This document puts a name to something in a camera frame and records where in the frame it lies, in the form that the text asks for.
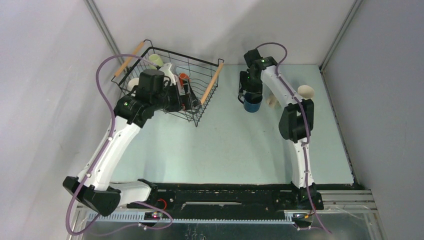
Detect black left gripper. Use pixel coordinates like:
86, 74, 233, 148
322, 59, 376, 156
151, 78, 201, 113

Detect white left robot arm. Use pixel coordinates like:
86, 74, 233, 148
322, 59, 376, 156
62, 62, 200, 217

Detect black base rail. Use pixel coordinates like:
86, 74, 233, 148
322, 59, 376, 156
146, 182, 310, 220

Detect right wooden rack handle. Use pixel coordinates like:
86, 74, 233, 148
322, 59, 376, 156
200, 62, 224, 105

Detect light green cup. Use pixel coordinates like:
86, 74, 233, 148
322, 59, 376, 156
148, 53, 164, 69

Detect grey cable duct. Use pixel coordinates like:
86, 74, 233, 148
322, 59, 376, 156
97, 211, 294, 224

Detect dark blue mug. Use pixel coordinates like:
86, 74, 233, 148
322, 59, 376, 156
237, 92, 263, 113

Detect floral painted ceramic mug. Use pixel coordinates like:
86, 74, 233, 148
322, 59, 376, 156
266, 93, 281, 109

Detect wooden rack handle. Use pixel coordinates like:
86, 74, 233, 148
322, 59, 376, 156
200, 62, 224, 105
114, 41, 145, 77

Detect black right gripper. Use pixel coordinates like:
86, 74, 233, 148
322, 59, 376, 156
239, 70, 264, 99

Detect pale yellow mug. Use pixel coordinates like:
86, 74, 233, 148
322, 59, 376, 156
297, 85, 315, 99

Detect white ribbed mug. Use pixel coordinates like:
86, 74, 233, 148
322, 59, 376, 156
127, 78, 139, 96

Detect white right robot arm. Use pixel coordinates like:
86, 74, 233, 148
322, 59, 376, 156
237, 48, 324, 212

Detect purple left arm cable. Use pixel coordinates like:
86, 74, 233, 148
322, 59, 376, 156
65, 53, 174, 237

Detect left wooden rack handle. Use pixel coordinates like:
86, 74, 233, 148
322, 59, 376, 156
114, 41, 145, 77

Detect orange cup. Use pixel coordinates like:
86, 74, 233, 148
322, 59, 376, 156
178, 73, 191, 87

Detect black wire dish rack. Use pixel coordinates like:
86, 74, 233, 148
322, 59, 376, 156
111, 45, 225, 126

